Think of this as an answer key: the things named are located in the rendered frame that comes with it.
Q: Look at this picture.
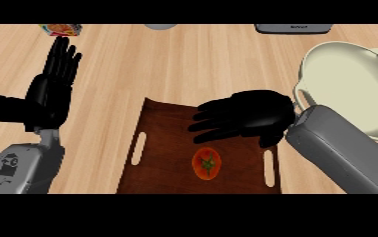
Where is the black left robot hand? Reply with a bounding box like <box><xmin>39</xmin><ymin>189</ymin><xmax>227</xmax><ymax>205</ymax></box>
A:
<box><xmin>0</xmin><ymin>36</ymin><xmax>84</xmax><ymax>133</ymax></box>

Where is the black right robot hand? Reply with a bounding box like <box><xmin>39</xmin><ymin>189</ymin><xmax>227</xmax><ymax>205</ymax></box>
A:
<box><xmin>185</xmin><ymin>89</ymin><xmax>298</xmax><ymax>149</ymax></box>

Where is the red tomato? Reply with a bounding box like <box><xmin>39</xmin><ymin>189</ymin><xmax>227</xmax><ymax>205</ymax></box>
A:
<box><xmin>190</xmin><ymin>146</ymin><xmax>222</xmax><ymax>181</ymax></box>

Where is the cream white pot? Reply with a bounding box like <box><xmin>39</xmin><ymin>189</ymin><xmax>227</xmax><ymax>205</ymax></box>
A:
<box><xmin>292</xmin><ymin>40</ymin><xmax>378</xmax><ymax>139</ymax></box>

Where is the brown wooden tray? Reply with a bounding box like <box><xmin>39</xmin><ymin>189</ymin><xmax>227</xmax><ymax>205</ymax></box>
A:
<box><xmin>115</xmin><ymin>97</ymin><xmax>283</xmax><ymax>195</ymax></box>

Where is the colourful printed box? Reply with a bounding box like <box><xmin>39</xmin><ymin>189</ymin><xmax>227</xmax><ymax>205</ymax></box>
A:
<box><xmin>38</xmin><ymin>23</ymin><xmax>84</xmax><ymax>37</ymax></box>

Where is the dark grey flat appliance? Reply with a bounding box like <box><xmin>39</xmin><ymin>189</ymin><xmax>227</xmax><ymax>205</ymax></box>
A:
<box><xmin>253</xmin><ymin>23</ymin><xmax>333</xmax><ymax>35</ymax></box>

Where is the grey round object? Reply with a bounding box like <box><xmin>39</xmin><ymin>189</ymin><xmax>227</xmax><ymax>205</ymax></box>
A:
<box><xmin>143</xmin><ymin>23</ymin><xmax>178</xmax><ymax>31</ymax></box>

